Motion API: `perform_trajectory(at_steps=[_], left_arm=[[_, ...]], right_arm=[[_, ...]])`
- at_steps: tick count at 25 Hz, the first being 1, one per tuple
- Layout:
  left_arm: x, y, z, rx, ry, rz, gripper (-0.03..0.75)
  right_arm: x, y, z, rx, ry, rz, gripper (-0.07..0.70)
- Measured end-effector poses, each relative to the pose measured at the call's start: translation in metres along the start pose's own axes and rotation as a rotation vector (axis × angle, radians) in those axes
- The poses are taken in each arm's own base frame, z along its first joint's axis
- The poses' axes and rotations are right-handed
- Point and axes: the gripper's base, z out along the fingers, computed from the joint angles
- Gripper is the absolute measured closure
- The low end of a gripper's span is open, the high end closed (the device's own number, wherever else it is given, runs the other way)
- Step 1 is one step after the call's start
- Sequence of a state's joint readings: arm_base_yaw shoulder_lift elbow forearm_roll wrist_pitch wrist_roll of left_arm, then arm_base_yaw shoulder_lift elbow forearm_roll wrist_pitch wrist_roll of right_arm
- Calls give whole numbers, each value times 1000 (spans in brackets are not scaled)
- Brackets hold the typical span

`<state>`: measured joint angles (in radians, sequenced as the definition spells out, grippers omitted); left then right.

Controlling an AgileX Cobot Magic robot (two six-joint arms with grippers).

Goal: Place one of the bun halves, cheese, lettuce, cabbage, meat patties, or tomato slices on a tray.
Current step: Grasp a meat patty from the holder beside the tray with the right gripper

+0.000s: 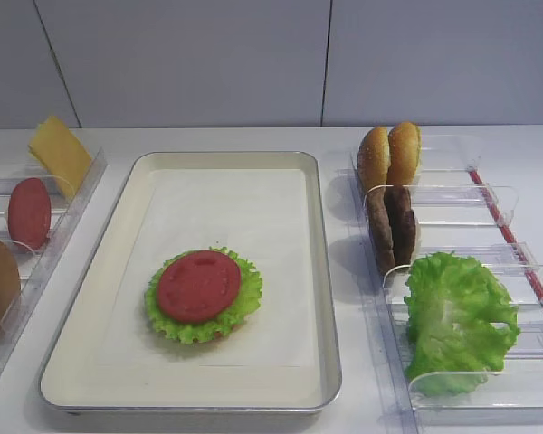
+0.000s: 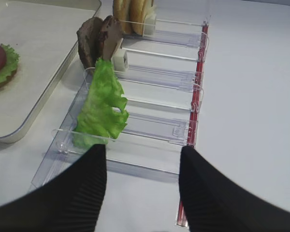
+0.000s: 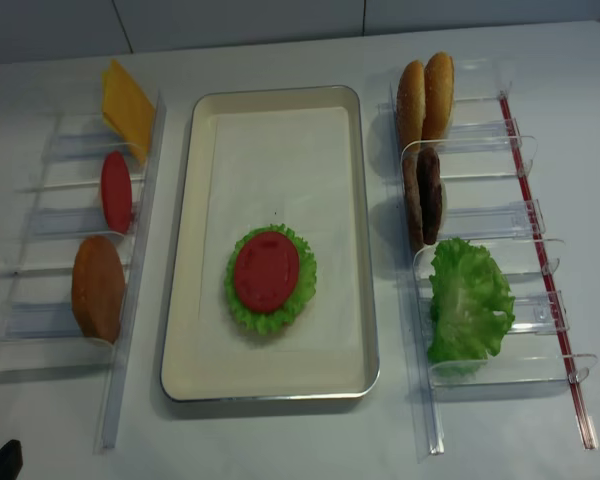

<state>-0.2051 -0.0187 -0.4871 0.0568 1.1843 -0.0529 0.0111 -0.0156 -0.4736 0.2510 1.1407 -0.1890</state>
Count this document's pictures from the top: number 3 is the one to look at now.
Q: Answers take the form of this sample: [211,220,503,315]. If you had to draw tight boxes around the lettuce leaf in rack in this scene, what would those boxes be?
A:
[427,238,515,364]

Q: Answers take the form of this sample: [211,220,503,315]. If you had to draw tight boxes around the black object at corner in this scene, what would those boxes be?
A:
[0,439,23,480]

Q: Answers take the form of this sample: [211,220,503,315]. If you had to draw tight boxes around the yellow cheese slices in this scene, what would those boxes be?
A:
[102,59,155,166]

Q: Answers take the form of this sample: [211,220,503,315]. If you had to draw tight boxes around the cream metal tray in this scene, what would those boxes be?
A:
[160,86,379,402]

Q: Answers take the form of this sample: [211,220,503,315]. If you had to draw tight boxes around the left clear acrylic rack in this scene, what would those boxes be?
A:
[0,101,166,450]

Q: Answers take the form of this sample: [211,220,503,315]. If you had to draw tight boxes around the left sesame bun half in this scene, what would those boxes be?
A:
[396,60,426,149]

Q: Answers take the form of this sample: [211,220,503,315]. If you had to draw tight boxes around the lettuce leaf on tray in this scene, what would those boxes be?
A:
[223,224,317,336]

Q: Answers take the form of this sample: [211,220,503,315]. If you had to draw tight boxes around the sesame bun half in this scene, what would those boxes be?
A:
[396,60,426,149]
[422,52,455,140]

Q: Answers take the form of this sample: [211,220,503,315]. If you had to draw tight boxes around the tomato slice on tray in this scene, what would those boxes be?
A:
[233,231,300,314]

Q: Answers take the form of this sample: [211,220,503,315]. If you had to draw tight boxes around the right sesame bun half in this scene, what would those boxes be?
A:
[422,52,455,140]

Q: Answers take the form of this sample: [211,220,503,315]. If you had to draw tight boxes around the brown meat patty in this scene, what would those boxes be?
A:
[416,147,443,245]
[402,157,424,253]

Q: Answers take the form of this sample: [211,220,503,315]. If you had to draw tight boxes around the right clear acrylic rack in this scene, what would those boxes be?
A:
[379,59,598,458]

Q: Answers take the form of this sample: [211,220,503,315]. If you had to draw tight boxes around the red tomato slice in rack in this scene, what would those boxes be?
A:
[100,151,132,234]

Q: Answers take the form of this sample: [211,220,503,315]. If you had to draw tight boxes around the clear acrylic rack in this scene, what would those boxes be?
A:
[0,101,166,450]
[379,59,598,458]

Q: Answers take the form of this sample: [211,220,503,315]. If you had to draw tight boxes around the brown bun in left rack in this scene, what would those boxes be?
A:
[71,235,125,344]

